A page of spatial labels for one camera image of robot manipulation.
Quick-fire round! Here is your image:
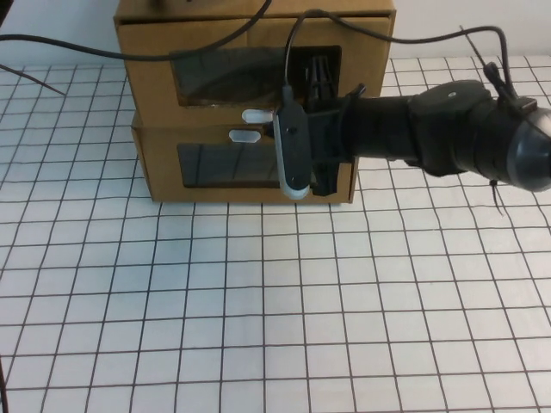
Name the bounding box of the brown cardboard drawer sleeve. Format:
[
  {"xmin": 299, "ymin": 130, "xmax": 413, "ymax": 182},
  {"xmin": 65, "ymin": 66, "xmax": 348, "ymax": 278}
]
[{"xmin": 113, "ymin": 0, "xmax": 398, "ymax": 23}]

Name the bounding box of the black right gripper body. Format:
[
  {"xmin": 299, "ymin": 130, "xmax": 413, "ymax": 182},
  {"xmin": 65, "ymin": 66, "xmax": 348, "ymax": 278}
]
[{"xmin": 300, "ymin": 92, "xmax": 358, "ymax": 199}]

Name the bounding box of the brown cardboard drawer with window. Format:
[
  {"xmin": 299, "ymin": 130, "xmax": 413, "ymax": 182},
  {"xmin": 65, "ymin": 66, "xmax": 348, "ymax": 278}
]
[{"xmin": 118, "ymin": 15, "xmax": 393, "ymax": 114}]

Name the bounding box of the brown cardboard shoe box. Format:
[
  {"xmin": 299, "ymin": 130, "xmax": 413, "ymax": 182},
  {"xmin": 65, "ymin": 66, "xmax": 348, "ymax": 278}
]
[{"xmin": 131, "ymin": 109, "xmax": 361, "ymax": 205}]

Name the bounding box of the thin dark wire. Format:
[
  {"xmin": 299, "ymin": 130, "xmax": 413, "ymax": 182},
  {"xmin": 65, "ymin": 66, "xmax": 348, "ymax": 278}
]
[{"xmin": 0, "ymin": 63, "xmax": 66, "ymax": 95}]

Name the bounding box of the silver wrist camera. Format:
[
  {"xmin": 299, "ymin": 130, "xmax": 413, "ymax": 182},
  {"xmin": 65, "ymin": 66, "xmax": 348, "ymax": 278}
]
[{"xmin": 273, "ymin": 101, "xmax": 313, "ymax": 201}]

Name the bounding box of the black cable tie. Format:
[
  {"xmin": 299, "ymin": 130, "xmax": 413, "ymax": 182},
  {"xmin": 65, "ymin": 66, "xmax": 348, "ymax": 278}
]
[
  {"xmin": 458, "ymin": 24, "xmax": 503, "ymax": 89},
  {"xmin": 489, "ymin": 179, "xmax": 506, "ymax": 217}
]

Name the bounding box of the black camera usb cable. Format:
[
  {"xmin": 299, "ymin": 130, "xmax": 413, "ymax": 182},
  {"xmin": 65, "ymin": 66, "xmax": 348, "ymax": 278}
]
[{"xmin": 282, "ymin": 9, "xmax": 516, "ymax": 107}]

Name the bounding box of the white plastic drawer handle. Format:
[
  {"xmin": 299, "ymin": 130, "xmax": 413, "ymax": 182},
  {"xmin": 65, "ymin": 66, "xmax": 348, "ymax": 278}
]
[
  {"xmin": 227, "ymin": 128, "xmax": 263, "ymax": 145},
  {"xmin": 241, "ymin": 108, "xmax": 277, "ymax": 125}
]

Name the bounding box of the long black hanging cable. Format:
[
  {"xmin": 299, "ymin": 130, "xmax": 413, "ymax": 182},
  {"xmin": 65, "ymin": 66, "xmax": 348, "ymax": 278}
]
[{"xmin": 0, "ymin": 0, "xmax": 273, "ymax": 61}]

